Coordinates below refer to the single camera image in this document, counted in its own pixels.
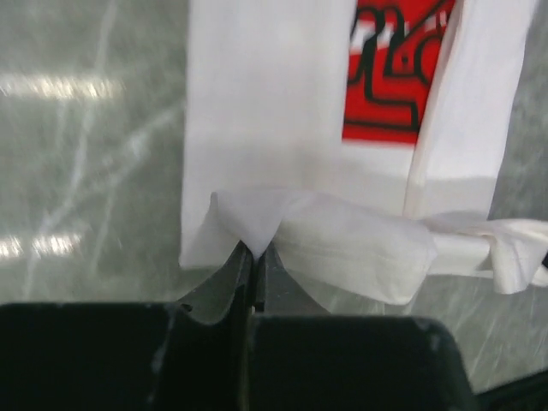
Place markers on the white coca-cola t-shirt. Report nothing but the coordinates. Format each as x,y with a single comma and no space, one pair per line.
362,139

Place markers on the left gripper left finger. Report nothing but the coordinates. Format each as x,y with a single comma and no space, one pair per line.
178,355

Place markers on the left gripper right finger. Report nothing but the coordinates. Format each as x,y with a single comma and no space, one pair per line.
304,358

